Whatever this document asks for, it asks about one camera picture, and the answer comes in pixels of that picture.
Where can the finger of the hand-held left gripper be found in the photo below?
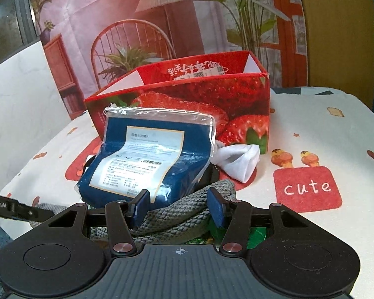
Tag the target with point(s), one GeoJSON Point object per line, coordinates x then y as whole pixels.
{"type": "Point", "coordinates": [34, 212]}

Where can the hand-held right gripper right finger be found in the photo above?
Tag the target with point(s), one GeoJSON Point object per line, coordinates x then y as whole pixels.
{"type": "Point", "coordinates": [217, 208]}

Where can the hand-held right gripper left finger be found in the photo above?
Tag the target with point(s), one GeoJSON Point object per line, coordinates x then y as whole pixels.
{"type": "Point", "coordinates": [141, 208]}

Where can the grey knitted cloth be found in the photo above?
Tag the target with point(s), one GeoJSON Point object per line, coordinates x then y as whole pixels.
{"type": "Point", "coordinates": [180, 211]}

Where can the green tinsel bundle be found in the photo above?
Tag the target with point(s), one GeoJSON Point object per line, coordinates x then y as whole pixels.
{"type": "Point", "coordinates": [255, 235]}

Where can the blue cotton pad packet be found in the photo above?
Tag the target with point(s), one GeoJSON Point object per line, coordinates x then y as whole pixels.
{"type": "Point", "coordinates": [137, 162]}

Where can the white sock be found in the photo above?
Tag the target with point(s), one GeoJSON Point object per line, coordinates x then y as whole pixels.
{"type": "Point", "coordinates": [240, 162]}

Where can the red strawberry print cardboard box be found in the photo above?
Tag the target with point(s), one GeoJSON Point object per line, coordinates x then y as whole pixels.
{"type": "Point", "coordinates": [187, 99]}

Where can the cartoon printed tablecloth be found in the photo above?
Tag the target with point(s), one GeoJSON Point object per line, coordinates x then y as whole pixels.
{"type": "Point", "coordinates": [330, 130]}

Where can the dark window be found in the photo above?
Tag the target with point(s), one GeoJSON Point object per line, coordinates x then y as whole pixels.
{"type": "Point", "coordinates": [3, 6]}

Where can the yellow wooden panel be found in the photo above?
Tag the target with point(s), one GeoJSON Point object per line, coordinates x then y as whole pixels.
{"type": "Point", "coordinates": [336, 37]}

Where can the room scene wall backdrop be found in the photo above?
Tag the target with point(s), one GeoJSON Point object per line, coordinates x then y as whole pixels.
{"type": "Point", "coordinates": [127, 6]}

